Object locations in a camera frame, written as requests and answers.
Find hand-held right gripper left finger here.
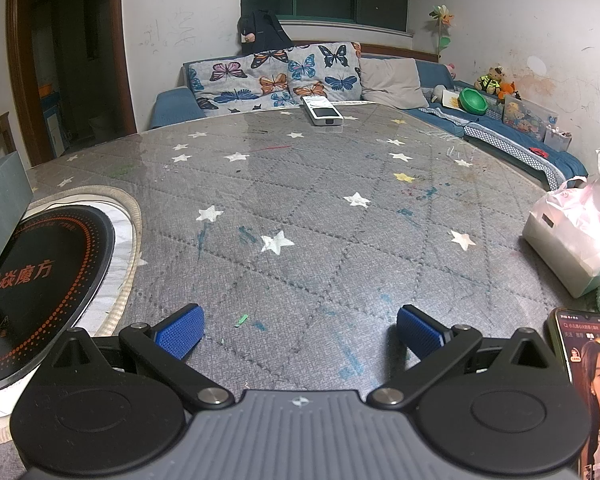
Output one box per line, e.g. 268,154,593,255
40,302,236,410

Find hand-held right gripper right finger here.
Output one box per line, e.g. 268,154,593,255
367,302,564,409

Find grey cardboard box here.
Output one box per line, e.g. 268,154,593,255
0,151,34,282

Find grey star-patterned desktop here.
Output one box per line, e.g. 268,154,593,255
0,102,600,480

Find black round induction cooker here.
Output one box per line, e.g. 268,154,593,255
0,205,117,394

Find tissue pack in plastic bag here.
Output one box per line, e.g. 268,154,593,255
522,146,600,299

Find smartphone with lit screen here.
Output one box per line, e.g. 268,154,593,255
547,307,600,480

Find blue sofa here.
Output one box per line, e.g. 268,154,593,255
149,54,589,192

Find white waste bin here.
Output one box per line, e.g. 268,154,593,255
87,112,117,142

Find green plastic bowl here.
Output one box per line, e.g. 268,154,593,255
458,87,489,114

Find small clear container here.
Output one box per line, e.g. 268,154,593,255
544,125,573,153

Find clear printed storage box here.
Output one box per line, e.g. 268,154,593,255
502,94,559,142

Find white remote control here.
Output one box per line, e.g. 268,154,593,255
300,94,345,128

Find beige pillow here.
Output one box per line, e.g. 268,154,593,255
359,57,431,110

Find brown teddy bear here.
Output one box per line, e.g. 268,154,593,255
474,65,511,95

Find butterfly print pillows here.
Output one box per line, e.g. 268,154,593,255
184,41,364,112

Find black jacket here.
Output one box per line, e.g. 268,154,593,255
237,9,292,57

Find wooden door frame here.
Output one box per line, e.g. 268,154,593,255
6,0,137,167

